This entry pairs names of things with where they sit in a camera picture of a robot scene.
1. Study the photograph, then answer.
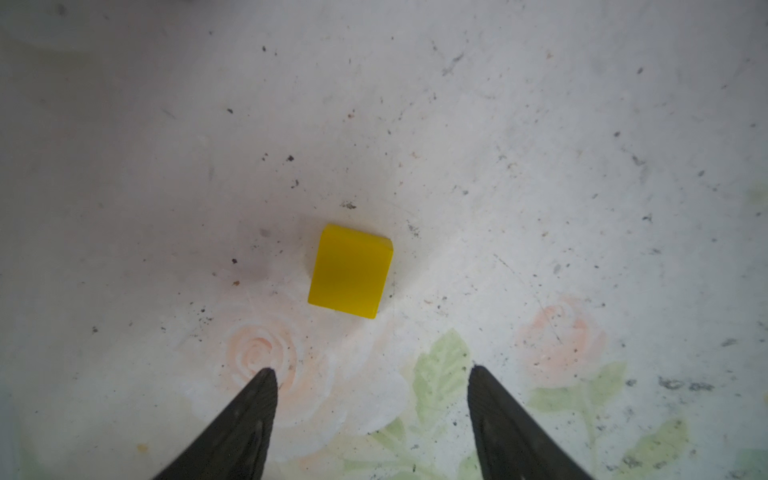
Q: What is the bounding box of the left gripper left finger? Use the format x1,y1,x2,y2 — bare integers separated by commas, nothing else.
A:
156,367,278,480

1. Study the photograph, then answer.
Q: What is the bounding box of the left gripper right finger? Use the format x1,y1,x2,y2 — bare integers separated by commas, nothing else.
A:
467,365,591,480

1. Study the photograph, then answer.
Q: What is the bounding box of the small yellow cube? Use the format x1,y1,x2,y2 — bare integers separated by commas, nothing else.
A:
308,224,394,319

